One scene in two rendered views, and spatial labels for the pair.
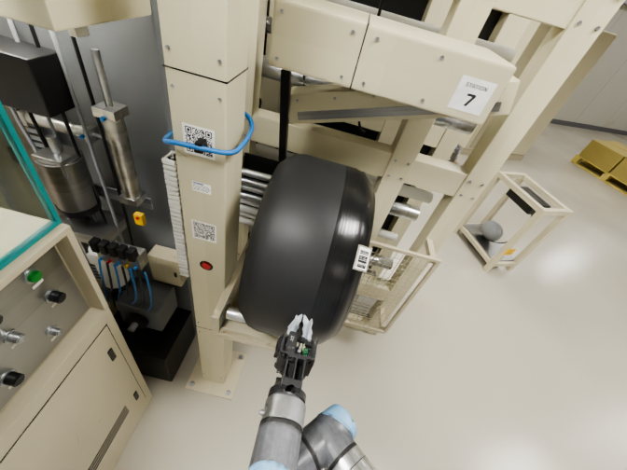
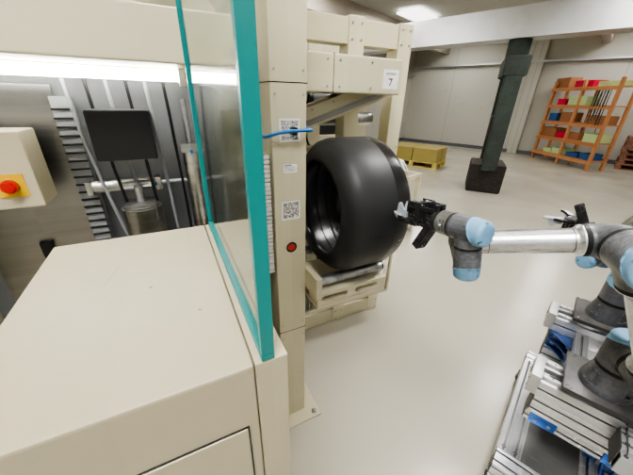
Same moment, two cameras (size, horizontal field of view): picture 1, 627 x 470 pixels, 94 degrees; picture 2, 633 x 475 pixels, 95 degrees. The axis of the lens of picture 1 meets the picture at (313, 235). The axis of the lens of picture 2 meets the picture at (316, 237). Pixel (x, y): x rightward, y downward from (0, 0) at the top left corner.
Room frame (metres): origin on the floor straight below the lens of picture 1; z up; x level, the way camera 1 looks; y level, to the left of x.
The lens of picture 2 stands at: (-0.41, 0.66, 1.61)
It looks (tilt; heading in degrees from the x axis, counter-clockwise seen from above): 25 degrees down; 335
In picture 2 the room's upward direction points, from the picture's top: 1 degrees clockwise
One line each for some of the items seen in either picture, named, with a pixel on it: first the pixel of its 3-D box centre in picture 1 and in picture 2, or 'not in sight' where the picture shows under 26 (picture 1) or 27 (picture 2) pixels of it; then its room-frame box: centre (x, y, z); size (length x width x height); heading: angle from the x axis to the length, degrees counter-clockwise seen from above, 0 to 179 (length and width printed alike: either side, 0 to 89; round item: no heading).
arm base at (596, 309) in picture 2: not in sight; (610, 308); (0.00, -1.03, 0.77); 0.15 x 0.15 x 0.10
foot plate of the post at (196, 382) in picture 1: (217, 369); (290, 402); (0.65, 0.32, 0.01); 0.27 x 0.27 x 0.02; 2
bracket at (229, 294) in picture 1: (236, 281); (300, 267); (0.67, 0.24, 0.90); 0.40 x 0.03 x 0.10; 2
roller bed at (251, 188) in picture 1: (257, 194); not in sight; (1.05, 0.30, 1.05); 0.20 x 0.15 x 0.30; 92
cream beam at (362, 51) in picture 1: (384, 56); (334, 75); (0.98, -0.05, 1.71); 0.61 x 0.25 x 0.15; 92
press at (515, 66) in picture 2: not in sight; (502, 108); (3.63, -4.97, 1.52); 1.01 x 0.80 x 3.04; 114
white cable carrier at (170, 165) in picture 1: (183, 224); (267, 217); (0.62, 0.40, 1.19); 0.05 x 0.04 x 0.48; 2
